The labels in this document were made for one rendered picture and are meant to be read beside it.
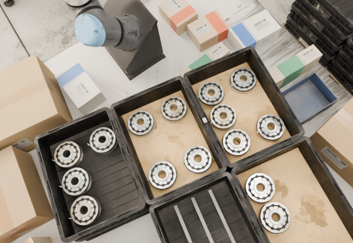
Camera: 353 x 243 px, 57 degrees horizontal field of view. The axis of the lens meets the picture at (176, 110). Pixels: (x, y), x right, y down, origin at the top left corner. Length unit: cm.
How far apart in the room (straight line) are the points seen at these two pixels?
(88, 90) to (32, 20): 149
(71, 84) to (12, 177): 44
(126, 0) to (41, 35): 141
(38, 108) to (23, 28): 154
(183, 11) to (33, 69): 71
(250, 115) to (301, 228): 44
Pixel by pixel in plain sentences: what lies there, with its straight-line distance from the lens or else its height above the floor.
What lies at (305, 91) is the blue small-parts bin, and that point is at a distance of 153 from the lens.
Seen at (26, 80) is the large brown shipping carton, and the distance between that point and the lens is 146.
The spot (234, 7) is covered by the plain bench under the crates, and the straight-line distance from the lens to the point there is 171.
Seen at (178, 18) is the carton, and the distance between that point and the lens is 158.
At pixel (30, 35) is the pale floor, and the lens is 279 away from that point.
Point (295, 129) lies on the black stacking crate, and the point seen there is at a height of 90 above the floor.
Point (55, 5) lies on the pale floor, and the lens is 287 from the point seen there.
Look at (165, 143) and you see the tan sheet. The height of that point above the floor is 83.
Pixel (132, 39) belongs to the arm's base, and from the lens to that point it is 134.
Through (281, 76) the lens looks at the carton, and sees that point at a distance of 140.
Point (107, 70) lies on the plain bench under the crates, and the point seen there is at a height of 70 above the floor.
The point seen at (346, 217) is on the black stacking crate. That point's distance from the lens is 125.
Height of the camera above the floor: 204
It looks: 69 degrees down
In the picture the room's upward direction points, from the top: 12 degrees counter-clockwise
